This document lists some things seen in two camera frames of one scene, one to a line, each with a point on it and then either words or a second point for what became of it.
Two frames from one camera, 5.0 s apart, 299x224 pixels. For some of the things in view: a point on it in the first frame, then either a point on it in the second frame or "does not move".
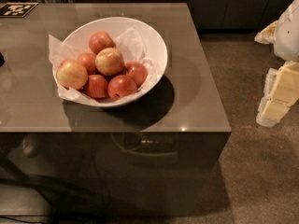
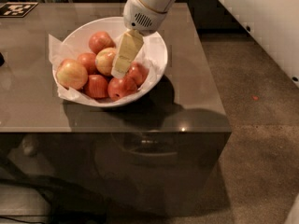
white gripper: [288, 35] to [140, 15]
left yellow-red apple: [72, 74] does not move
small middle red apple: [89, 61] does not move
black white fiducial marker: [17, 9] does not move
